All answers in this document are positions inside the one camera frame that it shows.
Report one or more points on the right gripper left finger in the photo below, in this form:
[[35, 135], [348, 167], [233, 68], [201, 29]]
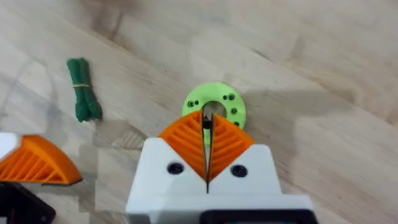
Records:
[[168, 180]]

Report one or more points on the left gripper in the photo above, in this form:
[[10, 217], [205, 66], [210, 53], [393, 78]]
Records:
[[18, 205]]

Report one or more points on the small black screw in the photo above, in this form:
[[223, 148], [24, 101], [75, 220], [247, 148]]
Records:
[[207, 124]]

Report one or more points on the green disc with holes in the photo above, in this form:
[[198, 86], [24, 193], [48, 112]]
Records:
[[217, 91]]

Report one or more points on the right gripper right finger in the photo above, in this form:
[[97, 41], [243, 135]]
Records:
[[248, 180]]

